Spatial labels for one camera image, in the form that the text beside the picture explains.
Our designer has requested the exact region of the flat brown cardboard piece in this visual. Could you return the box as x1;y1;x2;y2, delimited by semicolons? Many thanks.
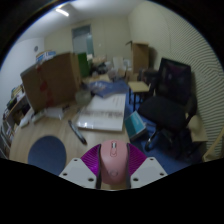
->
186;114;209;144

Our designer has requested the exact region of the ceiling tube light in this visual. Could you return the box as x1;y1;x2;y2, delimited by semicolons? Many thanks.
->
54;7;70;18

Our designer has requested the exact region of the blue and white carton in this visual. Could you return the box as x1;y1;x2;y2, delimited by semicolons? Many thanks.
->
35;50;57;64

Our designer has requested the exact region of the teal box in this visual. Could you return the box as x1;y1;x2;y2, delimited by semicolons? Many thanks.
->
123;110;148;141

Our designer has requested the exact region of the grey door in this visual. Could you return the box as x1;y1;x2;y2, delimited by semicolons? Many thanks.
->
71;24;94;56

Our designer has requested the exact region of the tall open cardboard box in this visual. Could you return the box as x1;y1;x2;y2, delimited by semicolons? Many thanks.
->
125;40;150;74

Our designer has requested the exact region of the white shelf unit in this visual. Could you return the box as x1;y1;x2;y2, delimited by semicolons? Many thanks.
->
0;83;31;159

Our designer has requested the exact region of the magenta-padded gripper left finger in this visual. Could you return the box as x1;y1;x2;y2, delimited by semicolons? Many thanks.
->
59;143;102;189

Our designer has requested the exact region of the large brown cardboard box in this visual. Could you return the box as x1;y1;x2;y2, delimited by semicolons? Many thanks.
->
19;52;82;114

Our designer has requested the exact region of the small wooden side table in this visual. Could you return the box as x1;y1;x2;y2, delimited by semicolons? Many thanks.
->
127;80;151;111

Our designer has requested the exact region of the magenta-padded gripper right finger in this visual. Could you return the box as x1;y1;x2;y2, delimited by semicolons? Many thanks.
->
126;143;168;189

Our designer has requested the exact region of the white booklet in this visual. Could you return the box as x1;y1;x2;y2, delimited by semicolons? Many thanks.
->
75;93;128;132

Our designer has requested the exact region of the blue book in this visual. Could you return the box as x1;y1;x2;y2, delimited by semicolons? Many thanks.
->
89;79;130;99

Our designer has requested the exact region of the pink computer mouse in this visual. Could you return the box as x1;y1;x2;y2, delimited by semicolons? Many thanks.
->
99;139;130;185

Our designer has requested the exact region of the black office chair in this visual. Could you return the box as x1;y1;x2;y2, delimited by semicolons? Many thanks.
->
137;57;198;158

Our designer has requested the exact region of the black marker pen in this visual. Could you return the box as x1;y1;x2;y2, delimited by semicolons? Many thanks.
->
67;119;88;146

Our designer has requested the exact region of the green cabinet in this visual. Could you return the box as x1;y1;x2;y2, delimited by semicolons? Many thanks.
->
77;52;92;79

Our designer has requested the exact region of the wooden chair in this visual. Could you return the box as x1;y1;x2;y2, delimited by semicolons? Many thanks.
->
203;126;224;163

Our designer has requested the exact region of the blue mouse pad, black wrist rest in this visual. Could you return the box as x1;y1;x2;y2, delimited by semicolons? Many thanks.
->
27;134;68;176

